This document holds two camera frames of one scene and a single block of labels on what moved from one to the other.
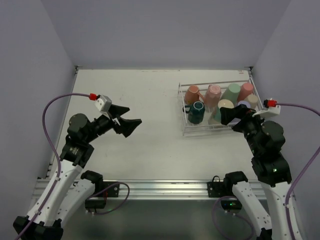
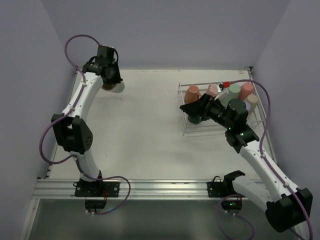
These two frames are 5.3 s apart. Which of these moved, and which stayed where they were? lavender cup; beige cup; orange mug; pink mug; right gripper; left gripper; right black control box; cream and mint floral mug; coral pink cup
Moved: right gripper; left gripper; cream and mint floral mug
Stayed: right black control box; beige cup; lavender cup; orange mug; pink mug; coral pink cup
